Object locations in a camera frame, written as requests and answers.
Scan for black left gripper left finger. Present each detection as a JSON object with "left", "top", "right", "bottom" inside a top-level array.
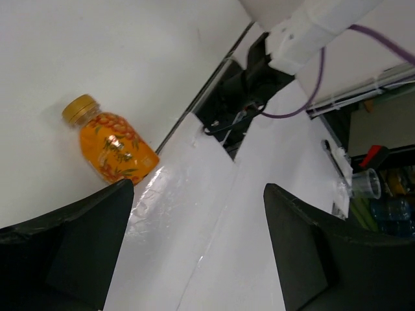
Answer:
[{"left": 1, "top": 179, "right": 134, "bottom": 310}]

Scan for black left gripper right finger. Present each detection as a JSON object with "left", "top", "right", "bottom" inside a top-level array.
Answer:
[{"left": 263, "top": 183, "right": 414, "bottom": 310}]

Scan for orange juice bottle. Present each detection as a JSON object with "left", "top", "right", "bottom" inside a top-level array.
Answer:
[{"left": 62, "top": 94, "right": 160, "bottom": 185}]

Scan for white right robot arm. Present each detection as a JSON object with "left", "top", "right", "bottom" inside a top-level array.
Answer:
[{"left": 242, "top": 0, "right": 381, "bottom": 76}]

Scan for clear plastic cup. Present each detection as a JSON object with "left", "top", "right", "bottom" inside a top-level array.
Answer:
[{"left": 350, "top": 168, "right": 382, "bottom": 200}]

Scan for white taped cover sheet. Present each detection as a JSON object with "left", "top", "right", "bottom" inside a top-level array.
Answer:
[{"left": 104, "top": 114, "right": 237, "bottom": 310}]

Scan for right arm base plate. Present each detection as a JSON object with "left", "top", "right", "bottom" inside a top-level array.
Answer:
[{"left": 195, "top": 32, "right": 294, "bottom": 159}]

